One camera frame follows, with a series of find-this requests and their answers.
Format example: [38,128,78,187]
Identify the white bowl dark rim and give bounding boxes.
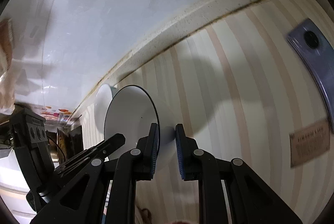
[104,85,177,170]

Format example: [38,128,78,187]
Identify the white bowl coloured spots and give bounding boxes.
[94,84,115,139]

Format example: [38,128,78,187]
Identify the striped cat table cloth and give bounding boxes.
[78,0,334,224]

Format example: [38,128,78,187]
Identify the small brown card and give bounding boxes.
[289,119,331,168]

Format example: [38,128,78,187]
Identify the dark blue smartphone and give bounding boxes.
[286,19,333,127]

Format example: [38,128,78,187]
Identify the colourful wall stickers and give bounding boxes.
[30,105,72,123]

